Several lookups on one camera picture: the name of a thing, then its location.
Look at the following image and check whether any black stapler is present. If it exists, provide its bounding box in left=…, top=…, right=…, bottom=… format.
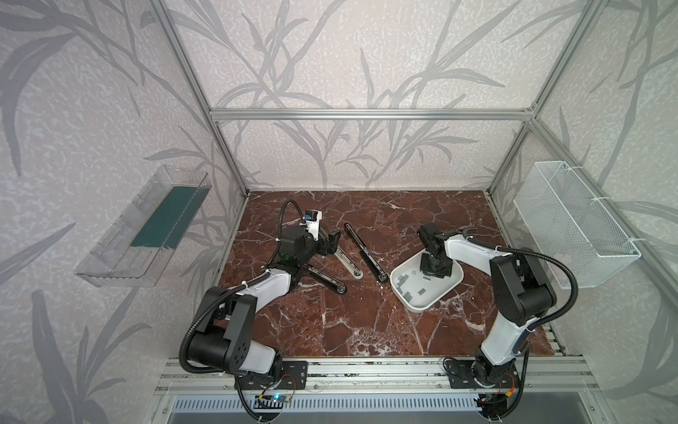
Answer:
left=303, top=264, right=347, bottom=295
left=344, top=223, right=389, bottom=284

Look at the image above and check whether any beige stapler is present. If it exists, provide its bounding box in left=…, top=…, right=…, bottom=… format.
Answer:
left=334, top=245, right=364, bottom=280

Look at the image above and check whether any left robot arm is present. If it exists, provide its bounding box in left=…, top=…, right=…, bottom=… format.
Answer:
left=178, top=226, right=341, bottom=380

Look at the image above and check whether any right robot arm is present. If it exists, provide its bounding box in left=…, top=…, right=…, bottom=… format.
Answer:
left=417, top=224, right=579, bottom=380

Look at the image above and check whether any white oval tray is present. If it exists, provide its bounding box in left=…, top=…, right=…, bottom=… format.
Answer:
left=389, top=250, right=464, bottom=313

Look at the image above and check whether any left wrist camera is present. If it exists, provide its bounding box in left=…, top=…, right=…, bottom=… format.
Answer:
left=303, top=210, right=322, bottom=240

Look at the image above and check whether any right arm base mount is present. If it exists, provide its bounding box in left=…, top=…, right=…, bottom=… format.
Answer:
left=442, top=357, right=519, bottom=390

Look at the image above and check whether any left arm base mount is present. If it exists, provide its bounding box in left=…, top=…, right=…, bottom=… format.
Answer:
left=236, top=360, right=309, bottom=390

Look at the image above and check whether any white wire basket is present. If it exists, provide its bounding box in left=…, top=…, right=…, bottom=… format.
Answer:
left=514, top=161, right=642, bottom=288

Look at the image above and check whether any clear plastic wall bin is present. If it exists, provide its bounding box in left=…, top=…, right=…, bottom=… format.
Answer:
left=75, top=165, right=212, bottom=287

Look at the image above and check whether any aluminium front rail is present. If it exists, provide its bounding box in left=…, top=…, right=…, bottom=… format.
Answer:
left=154, top=356, right=600, bottom=395

